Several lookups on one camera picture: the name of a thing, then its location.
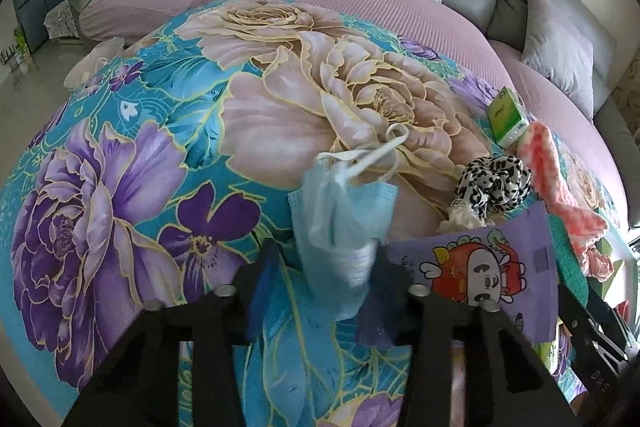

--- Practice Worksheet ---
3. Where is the purple cartoon printed packet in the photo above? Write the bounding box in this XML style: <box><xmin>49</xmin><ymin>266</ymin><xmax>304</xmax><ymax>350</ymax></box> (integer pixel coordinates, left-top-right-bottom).
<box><xmin>387</xmin><ymin>202</ymin><xmax>558</xmax><ymax>345</ymax></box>

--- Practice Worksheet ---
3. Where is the blue face mask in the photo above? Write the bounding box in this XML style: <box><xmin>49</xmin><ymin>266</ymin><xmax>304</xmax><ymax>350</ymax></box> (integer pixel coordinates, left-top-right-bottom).
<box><xmin>289</xmin><ymin>124</ymin><xmax>411</xmax><ymax>322</ymax></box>

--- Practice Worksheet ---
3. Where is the gold patterned curtain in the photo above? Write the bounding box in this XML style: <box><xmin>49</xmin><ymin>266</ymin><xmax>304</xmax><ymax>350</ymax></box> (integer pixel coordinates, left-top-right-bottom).
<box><xmin>611</xmin><ymin>69</ymin><xmax>640</xmax><ymax>135</ymax></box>

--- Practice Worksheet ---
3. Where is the floral printed blanket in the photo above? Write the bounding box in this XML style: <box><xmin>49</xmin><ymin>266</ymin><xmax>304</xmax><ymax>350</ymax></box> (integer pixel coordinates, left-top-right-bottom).
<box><xmin>0</xmin><ymin>0</ymin><xmax>631</xmax><ymax>427</ymax></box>

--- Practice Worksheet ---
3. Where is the pink crocheted cloth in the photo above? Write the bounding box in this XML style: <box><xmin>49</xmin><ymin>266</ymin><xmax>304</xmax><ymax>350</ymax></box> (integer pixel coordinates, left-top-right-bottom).
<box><xmin>515</xmin><ymin>122</ymin><xmax>616</xmax><ymax>278</ymax></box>

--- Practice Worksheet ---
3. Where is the cream loofah cloth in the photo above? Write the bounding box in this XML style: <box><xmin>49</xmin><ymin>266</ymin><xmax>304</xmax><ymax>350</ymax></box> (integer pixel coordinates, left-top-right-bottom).
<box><xmin>439</xmin><ymin>199</ymin><xmax>488</xmax><ymax>233</ymax></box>

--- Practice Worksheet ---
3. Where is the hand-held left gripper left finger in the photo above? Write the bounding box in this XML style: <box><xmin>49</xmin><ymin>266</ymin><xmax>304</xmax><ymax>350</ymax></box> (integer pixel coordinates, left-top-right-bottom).
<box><xmin>62</xmin><ymin>239</ymin><xmax>281</xmax><ymax>427</ymax></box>

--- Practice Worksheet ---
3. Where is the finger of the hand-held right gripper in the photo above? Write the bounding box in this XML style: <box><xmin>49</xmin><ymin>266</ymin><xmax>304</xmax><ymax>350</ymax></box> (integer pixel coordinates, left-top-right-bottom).
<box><xmin>556</xmin><ymin>282</ymin><xmax>632</xmax><ymax>365</ymax></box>

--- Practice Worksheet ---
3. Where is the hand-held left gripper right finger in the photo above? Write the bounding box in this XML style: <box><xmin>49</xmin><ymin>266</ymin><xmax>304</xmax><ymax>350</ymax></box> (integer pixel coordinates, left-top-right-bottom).
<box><xmin>357</xmin><ymin>247</ymin><xmax>576</xmax><ymax>427</ymax></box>

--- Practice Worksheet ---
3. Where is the yellow green sponge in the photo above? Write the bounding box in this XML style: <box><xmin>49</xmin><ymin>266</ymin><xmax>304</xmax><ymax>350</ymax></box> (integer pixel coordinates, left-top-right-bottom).
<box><xmin>547</xmin><ymin>212</ymin><xmax>591</xmax><ymax>303</ymax></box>

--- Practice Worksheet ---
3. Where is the green tissue pack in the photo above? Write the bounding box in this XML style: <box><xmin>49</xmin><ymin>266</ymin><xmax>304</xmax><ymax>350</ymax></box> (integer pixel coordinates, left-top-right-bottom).
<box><xmin>487</xmin><ymin>86</ymin><xmax>530</xmax><ymax>148</ymax></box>

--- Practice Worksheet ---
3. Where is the grey pillow with lilac band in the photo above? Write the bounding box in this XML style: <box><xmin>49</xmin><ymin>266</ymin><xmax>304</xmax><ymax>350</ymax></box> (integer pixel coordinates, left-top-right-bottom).
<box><xmin>520</xmin><ymin>0</ymin><xmax>596</xmax><ymax>110</ymax></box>

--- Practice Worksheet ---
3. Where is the leopard print scrunchie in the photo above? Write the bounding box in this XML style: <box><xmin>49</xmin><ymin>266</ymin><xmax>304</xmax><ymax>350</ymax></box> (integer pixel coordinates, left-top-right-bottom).
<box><xmin>454</xmin><ymin>154</ymin><xmax>533</xmax><ymax>215</ymax></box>

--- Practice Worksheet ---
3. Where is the pink sofa cover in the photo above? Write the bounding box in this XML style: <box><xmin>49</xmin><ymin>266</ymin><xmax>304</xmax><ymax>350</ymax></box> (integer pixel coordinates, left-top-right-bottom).
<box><xmin>77</xmin><ymin>0</ymin><xmax>626</xmax><ymax>188</ymax></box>

